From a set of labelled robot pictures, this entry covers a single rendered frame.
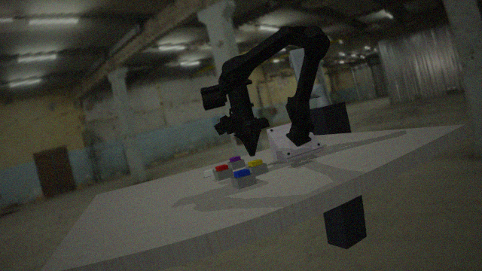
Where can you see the red button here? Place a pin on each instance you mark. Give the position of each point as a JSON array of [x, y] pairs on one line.
[[222, 172]]

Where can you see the purple button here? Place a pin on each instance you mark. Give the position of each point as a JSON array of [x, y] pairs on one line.
[[236, 163]]

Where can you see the yellow button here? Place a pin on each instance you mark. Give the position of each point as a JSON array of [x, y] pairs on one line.
[[257, 167]]

